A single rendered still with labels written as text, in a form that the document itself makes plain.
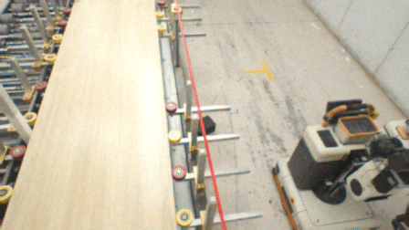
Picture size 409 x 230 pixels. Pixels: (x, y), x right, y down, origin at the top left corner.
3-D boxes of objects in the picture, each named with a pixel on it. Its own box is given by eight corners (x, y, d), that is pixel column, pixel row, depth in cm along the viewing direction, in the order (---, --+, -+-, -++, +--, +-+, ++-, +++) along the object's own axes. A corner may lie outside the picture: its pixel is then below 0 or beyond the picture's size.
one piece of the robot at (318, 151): (280, 170, 235) (315, 103, 173) (337, 163, 243) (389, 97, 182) (295, 206, 213) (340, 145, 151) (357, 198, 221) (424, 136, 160)
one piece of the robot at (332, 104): (315, 130, 193) (319, 101, 184) (359, 126, 198) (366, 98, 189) (324, 138, 183) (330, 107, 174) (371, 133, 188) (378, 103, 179)
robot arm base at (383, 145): (393, 137, 131) (371, 140, 129) (407, 141, 123) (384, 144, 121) (391, 154, 132) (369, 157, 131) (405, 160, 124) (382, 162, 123)
